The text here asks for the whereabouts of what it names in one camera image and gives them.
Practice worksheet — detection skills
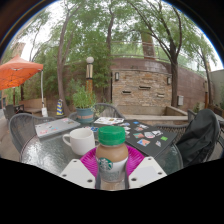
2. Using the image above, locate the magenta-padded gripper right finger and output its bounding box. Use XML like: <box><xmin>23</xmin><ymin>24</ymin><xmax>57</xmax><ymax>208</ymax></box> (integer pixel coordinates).
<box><xmin>123</xmin><ymin>145</ymin><xmax>168</xmax><ymax>191</ymax></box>

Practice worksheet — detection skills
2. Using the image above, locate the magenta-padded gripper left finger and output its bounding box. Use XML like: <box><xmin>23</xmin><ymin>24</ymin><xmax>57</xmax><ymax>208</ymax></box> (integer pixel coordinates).
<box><xmin>59</xmin><ymin>146</ymin><xmax>102</xmax><ymax>191</ymax></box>

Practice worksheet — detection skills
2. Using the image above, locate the green-capped coffee drink bottle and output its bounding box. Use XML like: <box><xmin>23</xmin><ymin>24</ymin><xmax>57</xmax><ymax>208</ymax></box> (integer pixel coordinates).
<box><xmin>95</xmin><ymin>125</ymin><xmax>130</xmax><ymax>192</ymax></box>

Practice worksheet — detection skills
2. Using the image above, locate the black laptop with stickers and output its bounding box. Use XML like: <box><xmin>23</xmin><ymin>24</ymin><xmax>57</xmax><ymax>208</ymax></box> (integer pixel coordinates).
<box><xmin>116</xmin><ymin>119</ymin><xmax>179</xmax><ymax>159</ymax></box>

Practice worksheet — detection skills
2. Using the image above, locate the white ceramic mug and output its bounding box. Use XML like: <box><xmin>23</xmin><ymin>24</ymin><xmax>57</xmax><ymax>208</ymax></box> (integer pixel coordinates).
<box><xmin>61</xmin><ymin>127</ymin><xmax>97</xmax><ymax>157</ymax></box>

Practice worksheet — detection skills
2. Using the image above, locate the grey metal mesh chair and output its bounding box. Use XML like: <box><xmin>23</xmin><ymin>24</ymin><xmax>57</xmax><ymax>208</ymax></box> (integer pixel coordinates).
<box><xmin>68</xmin><ymin>102</ymin><xmax>126</xmax><ymax>121</ymax></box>
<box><xmin>8</xmin><ymin>112</ymin><xmax>56</xmax><ymax>155</ymax></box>
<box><xmin>153</xmin><ymin>109</ymin><xmax>224</xmax><ymax>164</ymax></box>

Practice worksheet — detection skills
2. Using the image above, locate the silver laptop with stickers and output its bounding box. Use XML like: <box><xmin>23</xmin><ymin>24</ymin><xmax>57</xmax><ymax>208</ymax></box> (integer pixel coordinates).
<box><xmin>34</xmin><ymin>117</ymin><xmax>82</xmax><ymax>139</ymax></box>

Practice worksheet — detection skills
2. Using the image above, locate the green plant in teal pot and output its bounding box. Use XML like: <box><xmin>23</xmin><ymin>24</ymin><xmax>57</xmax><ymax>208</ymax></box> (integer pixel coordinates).
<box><xmin>71</xmin><ymin>85</ymin><xmax>98</xmax><ymax>125</ymax></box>

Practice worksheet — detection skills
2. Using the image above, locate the black jacket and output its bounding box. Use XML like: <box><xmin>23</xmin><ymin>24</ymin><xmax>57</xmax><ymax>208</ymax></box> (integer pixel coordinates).
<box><xmin>175</xmin><ymin>108</ymin><xmax>221</xmax><ymax>168</ymax></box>

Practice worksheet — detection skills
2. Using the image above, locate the blue yellow striped cone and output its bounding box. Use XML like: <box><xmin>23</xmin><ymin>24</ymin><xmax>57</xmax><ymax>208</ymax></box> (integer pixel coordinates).
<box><xmin>55</xmin><ymin>98</ymin><xmax>65</xmax><ymax>117</ymax></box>

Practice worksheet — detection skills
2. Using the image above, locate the wooden bench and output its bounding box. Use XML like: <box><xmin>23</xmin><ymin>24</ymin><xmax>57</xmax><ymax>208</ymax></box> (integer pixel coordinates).
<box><xmin>19</xmin><ymin>98</ymin><xmax>46</xmax><ymax>115</ymax></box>

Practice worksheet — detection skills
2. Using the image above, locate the tall leaning tree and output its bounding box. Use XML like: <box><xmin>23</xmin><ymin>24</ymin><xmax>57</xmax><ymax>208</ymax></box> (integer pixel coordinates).
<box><xmin>26</xmin><ymin>0</ymin><xmax>116</xmax><ymax>116</ymax></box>

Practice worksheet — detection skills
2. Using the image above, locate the tall dark-trunked tree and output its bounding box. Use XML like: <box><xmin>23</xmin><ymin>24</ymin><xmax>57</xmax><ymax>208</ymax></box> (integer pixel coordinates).
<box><xmin>128</xmin><ymin>0</ymin><xmax>218</xmax><ymax>108</ymax></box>

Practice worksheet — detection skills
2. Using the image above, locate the dark patio chairs group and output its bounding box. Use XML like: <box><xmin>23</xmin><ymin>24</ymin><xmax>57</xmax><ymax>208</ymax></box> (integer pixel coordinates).
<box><xmin>2</xmin><ymin>103</ymin><xmax>25</xmax><ymax>122</ymax></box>

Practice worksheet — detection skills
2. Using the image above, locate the orange patio umbrella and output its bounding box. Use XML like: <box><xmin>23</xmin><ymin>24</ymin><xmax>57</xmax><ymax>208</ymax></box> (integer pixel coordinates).
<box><xmin>0</xmin><ymin>54</ymin><xmax>48</xmax><ymax>118</ymax></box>

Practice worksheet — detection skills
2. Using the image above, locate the wooden lamp post with globe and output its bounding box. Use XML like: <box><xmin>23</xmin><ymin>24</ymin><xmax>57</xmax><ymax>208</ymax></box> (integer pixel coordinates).
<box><xmin>85</xmin><ymin>56</ymin><xmax>95</xmax><ymax>94</ymax></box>

